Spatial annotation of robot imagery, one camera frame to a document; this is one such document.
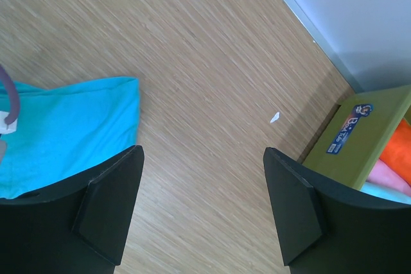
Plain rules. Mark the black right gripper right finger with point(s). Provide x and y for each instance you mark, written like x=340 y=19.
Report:
x=326 y=227

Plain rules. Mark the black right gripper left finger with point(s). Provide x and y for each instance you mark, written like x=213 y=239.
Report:
x=77 y=225

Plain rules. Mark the blue t shirt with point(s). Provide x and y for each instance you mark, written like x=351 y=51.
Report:
x=64 y=131

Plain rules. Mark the pink folded t shirt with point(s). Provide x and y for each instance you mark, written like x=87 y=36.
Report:
x=383 y=175

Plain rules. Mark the blue tub label sticker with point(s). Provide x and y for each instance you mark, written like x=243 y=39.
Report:
x=358 y=112

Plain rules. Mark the olive green plastic tub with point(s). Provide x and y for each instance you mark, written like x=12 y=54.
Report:
x=370 y=136

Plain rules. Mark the orange folded t shirt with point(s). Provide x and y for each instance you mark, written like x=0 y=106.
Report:
x=397 y=154

